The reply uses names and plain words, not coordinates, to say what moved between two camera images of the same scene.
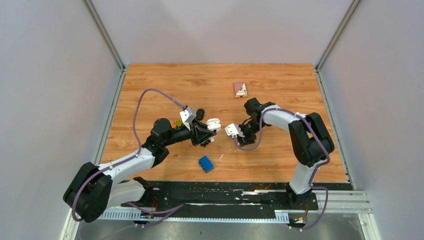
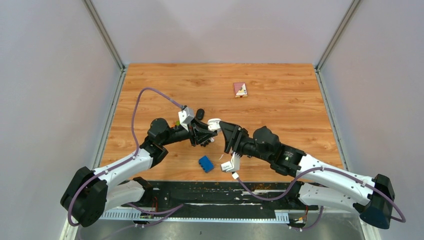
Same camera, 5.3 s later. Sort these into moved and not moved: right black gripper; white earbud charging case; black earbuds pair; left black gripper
Moved: right black gripper
Not moved: white earbud charging case; left black gripper; black earbuds pair
